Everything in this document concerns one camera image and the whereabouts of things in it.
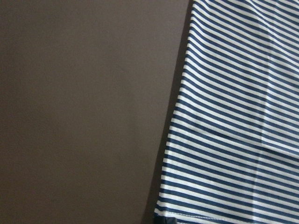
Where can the blue white striped polo shirt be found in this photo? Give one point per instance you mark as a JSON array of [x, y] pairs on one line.
[[232, 152]]

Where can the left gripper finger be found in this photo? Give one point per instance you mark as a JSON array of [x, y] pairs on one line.
[[164, 220]]

